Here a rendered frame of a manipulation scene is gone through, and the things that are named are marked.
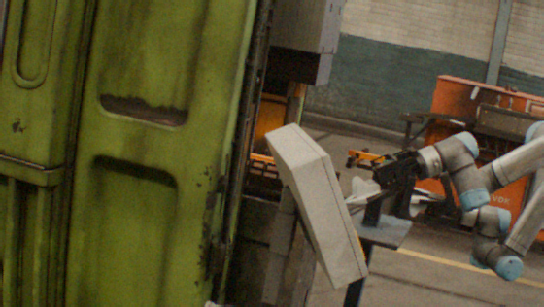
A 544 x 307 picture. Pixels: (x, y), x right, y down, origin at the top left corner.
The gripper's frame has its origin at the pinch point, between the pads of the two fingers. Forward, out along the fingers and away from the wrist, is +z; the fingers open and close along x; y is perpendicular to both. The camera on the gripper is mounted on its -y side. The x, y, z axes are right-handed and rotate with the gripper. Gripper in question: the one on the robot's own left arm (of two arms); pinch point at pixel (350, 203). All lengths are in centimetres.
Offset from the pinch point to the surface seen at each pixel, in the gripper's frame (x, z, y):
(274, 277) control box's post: 11.2, 23.8, -5.3
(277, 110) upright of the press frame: -75, 1, 12
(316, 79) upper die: -35.4, -8.1, 24.9
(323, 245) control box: 27.1, 12.3, 5.0
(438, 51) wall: -721, -315, -132
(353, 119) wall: -772, -172, -193
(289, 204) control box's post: 11.2, 14.8, 10.0
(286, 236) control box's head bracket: 11.8, 18.0, 3.4
